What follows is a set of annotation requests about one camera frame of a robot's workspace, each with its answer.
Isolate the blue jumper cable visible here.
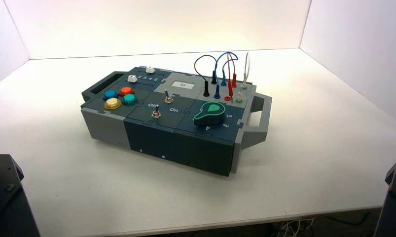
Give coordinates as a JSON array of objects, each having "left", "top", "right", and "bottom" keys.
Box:
[{"left": 213, "top": 52, "right": 239, "bottom": 100}]

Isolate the green rotary knob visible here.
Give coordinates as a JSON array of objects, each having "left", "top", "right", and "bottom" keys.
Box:
[{"left": 193, "top": 101, "right": 229, "bottom": 127}]

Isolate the red jumper cable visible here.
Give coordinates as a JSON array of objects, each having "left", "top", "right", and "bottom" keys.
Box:
[{"left": 223, "top": 53, "right": 238, "bottom": 102}]

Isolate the black jumper cable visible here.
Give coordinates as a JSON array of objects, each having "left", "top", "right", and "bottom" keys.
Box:
[{"left": 194, "top": 54, "right": 218, "bottom": 98}]

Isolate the yellow push button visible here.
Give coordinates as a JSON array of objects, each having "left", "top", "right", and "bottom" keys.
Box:
[{"left": 104, "top": 98, "right": 122, "bottom": 110}]

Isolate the green push button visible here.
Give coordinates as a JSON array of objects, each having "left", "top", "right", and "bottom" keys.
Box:
[{"left": 121, "top": 94, "right": 139, "bottom": 106}]

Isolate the white jumper cable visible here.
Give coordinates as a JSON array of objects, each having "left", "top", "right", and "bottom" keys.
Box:
[{"left": 235, "top": 52, "right": 251, "bottom": 104}]

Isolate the white cable bundle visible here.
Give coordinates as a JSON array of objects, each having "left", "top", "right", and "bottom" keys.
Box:
[{"left": 271, "top": 218, "right": 316, "bottom": 237}]

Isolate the dark grey task box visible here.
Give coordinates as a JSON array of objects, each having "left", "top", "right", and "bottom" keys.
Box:
[{"left": 80, "top": 66, "right": 273, "bottom": 177}]

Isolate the small white display screen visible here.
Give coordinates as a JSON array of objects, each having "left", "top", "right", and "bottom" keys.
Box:
[{"left": 171, "top": 81, "right": 195, "bottom": 90}]

